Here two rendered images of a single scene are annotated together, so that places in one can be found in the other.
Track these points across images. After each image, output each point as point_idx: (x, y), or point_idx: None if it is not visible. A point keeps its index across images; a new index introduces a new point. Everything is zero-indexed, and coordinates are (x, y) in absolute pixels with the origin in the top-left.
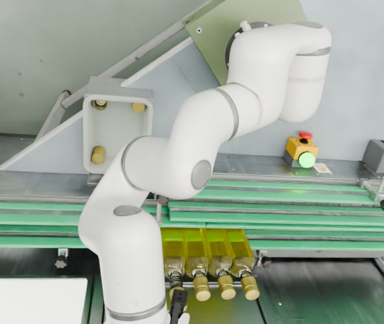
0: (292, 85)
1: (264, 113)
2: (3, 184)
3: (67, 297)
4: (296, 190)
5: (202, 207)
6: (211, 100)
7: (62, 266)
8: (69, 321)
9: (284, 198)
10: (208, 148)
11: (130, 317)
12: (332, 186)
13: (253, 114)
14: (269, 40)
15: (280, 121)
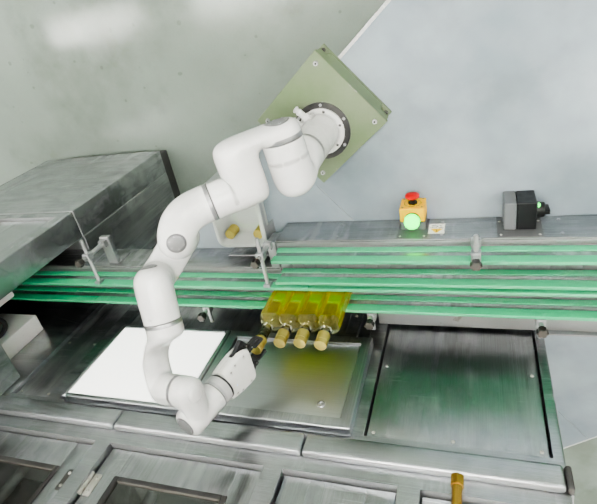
0: (273, 170)
1: (238, 196)
2: None
3: (206, 344)
4: (392, 253)
5: (310, 272)
6: (190, 194)
7: (202, 320)
8: (200, 359)
9: (370, 261)
10: (178, 226)
11: (149, 329)
12: (436, 248)
13: (228, 199)
14: (224, 147)
15: (387, 184)
